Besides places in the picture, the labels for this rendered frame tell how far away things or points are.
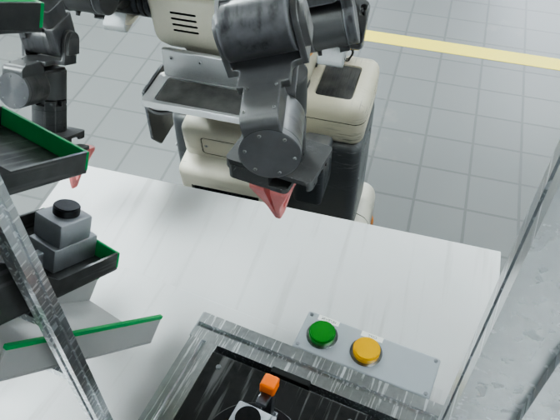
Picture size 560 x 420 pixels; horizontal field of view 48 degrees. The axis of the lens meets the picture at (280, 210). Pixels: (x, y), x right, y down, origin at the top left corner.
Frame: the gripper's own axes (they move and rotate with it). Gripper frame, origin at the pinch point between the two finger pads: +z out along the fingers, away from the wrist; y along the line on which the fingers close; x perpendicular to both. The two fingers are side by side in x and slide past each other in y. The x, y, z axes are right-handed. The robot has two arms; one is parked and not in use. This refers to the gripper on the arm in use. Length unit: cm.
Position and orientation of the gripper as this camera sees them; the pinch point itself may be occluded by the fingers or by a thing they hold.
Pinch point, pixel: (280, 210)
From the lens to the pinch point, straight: 75.0
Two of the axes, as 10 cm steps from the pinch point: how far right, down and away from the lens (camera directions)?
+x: 4.1, -6.6, 6.3
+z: 0.1, 6.9, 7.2
